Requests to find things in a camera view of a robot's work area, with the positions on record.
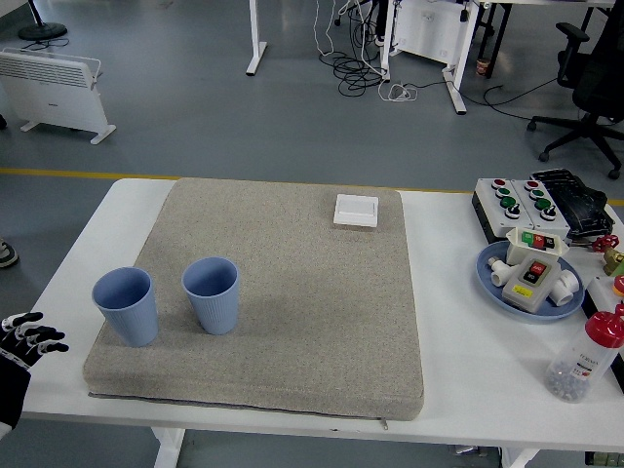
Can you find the white PVC pipe fitting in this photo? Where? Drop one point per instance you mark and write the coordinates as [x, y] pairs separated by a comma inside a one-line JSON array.
[[499, 275], [565, 290]]

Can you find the white three-button switch box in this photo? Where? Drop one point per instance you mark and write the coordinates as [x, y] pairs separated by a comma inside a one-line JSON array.
[[519, 251]]

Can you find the clear bottle red cap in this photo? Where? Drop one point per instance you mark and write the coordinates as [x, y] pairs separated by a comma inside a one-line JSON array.
[[580, 361]]

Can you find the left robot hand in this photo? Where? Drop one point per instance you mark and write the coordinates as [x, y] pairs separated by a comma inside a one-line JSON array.
[[14, 385]]

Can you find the black foot pedal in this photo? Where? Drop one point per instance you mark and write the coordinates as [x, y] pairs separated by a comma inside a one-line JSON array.
[[580, 200]]

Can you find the blue ribbed cup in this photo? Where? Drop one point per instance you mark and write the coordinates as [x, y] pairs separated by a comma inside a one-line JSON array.
[[214, 312], [131, 317]]

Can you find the grey on-off switch box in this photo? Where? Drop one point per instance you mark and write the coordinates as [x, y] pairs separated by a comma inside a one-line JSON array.
[[529, 292]]

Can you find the green crate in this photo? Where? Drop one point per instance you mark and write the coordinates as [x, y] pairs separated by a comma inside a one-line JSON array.
[[604, 459]]

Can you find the white push-button control box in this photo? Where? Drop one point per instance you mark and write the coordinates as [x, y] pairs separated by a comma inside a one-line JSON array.
[[487, 205], [524, 202]]

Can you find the black fan stand base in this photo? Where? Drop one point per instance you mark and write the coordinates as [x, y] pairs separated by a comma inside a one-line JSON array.
[[43, 30]]

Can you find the white desk leg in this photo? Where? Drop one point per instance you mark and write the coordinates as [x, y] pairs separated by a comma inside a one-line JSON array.
[[256, 39], [456, 88]]

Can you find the black desk frame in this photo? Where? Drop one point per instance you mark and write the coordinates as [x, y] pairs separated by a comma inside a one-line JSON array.
[[499, 29]]

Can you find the grey-brown cushion mat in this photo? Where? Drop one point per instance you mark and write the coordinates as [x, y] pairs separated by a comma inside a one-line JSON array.
[[302, 317]]

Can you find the blue plate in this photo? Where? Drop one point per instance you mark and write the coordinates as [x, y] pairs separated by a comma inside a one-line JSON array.
[[546, 313]]

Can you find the small tin can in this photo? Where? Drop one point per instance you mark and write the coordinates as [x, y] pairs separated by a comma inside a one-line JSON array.
[[483, 66]]

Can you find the black office chair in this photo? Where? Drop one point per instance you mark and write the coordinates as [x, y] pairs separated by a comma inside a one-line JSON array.
[[597, 83]]

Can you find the person's shoe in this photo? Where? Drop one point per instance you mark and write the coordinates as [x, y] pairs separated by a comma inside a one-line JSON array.
[[7, 256]]

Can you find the white table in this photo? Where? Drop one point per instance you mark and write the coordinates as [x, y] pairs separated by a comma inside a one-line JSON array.
[[463, 390]]

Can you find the red emergency stop button box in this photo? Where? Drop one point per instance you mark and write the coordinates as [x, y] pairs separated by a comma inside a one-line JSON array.
[[619, 286]]

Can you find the white wall switch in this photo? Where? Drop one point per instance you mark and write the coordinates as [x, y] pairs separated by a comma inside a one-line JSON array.
[[356, 210]]

